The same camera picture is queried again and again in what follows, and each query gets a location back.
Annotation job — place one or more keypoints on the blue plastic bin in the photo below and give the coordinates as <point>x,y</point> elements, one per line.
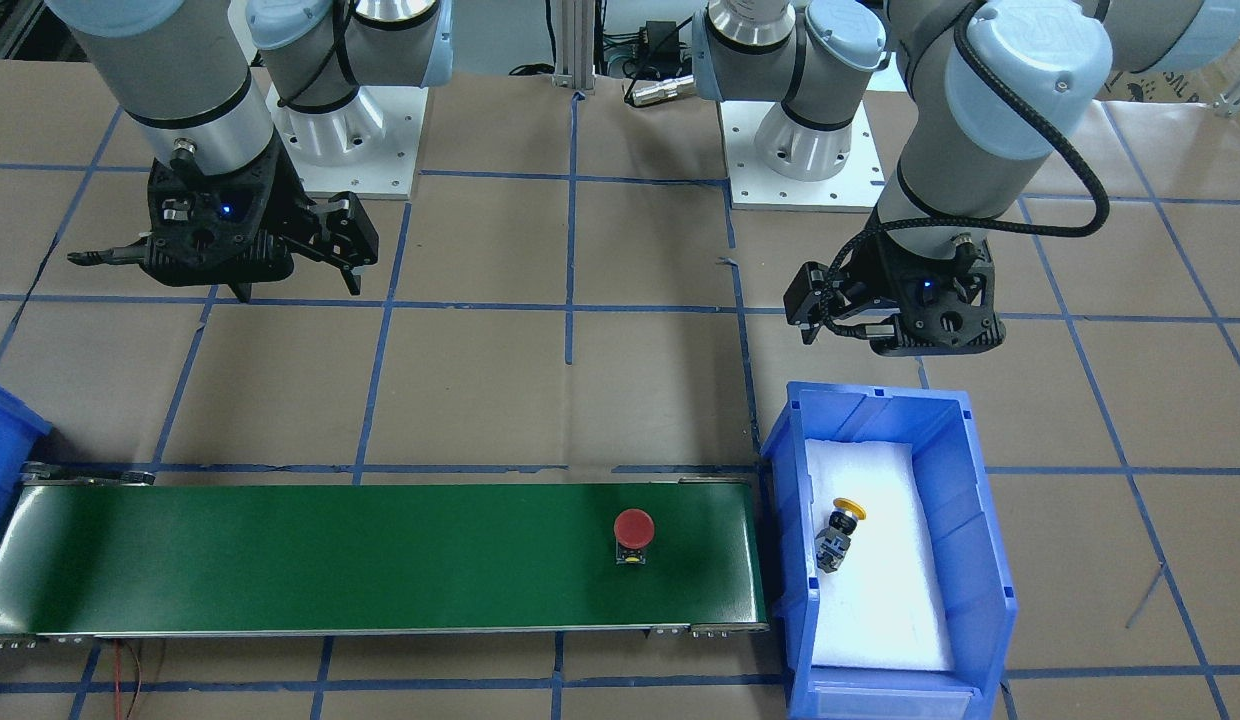
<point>978,597</point>
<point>20,429</point>

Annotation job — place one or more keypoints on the yellow push button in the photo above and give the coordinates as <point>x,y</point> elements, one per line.
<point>833,542</point>

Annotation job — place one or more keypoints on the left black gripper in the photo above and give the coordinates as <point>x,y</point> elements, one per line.
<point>873,262</point>

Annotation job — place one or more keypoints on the green conveyor belt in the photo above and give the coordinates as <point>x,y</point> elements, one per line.
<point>184,561</point>

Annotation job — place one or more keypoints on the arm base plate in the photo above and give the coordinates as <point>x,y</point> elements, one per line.
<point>368,147</point>
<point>810,165</point>

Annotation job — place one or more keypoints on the cardboard box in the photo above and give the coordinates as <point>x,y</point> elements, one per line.
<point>1200,85</point>

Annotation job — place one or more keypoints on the aluminium frame post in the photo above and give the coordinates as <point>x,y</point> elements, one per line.
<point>575,26</point>

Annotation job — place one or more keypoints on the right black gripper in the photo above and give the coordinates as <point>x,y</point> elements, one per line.
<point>286,203</point>

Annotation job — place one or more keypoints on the black power adapter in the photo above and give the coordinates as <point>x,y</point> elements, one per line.
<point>659,41</point>

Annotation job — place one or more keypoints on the red mushroom push button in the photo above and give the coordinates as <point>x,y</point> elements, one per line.
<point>634,530</point>

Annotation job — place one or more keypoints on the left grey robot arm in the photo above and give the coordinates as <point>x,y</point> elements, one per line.
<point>999,87</point>

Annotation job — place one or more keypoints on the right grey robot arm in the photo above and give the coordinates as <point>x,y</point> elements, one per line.
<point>176,68</point>

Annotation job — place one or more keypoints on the white foam pad bin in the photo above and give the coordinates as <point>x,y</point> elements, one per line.
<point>883,608</point>

